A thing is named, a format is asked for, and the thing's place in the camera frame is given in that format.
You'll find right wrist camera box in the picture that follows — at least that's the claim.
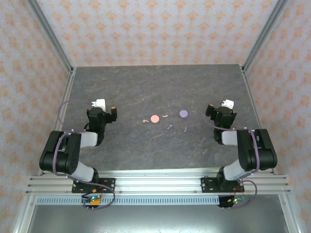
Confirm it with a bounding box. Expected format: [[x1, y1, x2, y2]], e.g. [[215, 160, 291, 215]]
[[220, 99, 235, 110]]

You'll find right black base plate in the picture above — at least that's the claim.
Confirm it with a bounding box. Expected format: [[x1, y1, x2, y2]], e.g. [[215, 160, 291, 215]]
[[201, 177, 243, 194]]

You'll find grey metal sheet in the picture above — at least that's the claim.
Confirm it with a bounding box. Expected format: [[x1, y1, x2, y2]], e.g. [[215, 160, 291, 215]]
[[26, 205, 290, 233]]

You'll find aluminium frame leg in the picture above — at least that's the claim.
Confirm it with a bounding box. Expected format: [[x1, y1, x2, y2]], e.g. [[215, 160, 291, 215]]
[[278, 194, 300, 233], [12, 194, 37, 233]]

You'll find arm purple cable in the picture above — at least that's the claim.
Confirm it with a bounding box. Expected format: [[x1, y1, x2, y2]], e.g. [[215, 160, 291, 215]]
[[52, 99, 116, 211], [202, 110, 262, 210]]

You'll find left circuit board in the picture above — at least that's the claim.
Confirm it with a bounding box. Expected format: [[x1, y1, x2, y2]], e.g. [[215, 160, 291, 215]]
[[81, 194, 103, 207]]

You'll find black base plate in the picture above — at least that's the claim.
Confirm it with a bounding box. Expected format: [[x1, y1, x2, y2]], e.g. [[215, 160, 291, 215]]
[[71, 178, 116, 194], [201, 177, 243, 194]]

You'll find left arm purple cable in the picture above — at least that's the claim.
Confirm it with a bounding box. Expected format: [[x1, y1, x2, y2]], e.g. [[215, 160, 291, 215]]
[[52, 99, 116, 211]]

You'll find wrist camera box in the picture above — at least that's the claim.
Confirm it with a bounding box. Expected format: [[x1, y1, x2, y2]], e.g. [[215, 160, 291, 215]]
[[91, 98, 107, 110], [220, 99, 235, 110]]

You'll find aluminium table side rail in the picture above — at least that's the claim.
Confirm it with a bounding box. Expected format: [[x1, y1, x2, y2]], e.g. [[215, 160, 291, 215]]
[[239, 65, 279, 175], [40, 67, 77, 175]]

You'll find slotted grey cable duct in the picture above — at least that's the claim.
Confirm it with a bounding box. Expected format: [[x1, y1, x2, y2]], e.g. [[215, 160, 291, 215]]
[[35, 195, 221, 206]]

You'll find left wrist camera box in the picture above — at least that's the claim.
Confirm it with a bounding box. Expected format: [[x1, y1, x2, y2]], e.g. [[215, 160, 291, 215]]
[[91, 98, 107, 110]]

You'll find circuit board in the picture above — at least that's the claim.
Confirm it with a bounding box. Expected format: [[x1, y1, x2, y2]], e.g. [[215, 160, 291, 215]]
[[227, 195, 247, 204], [81, 194, 103, 207]]

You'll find aluminium frame post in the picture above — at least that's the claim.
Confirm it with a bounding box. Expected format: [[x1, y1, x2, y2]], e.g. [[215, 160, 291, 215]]
[[25, 0, 75, 73], [242, 0, 290, 71]]

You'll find right circuit board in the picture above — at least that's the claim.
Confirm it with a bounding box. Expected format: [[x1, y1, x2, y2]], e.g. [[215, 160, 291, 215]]
[[227, 195, 247, 204]]

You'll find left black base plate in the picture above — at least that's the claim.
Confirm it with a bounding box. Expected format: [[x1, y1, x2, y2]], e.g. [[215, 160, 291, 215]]
[[71, 178, 116, 194]]

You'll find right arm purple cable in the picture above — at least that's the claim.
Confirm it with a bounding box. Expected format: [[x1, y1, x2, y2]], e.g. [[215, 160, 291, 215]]
[[202, 110, 262, 210]]

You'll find aluminium mounting rail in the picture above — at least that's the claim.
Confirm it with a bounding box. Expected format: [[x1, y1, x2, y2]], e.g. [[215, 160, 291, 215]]
[[25, 169, 292, 195]]

